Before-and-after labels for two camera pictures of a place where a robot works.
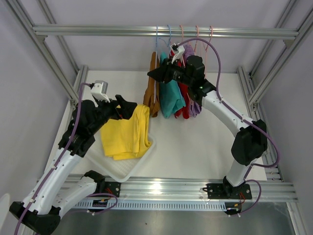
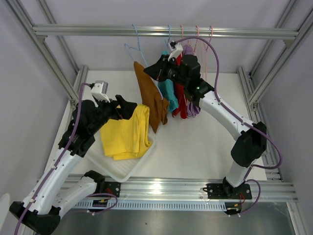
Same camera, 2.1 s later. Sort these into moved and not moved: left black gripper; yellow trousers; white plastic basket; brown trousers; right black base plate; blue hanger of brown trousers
Moved: blue hanger of brown trousers; brown trousers
Not moved: yellow trousers; right black base plate; white plastic basket; left black gripper
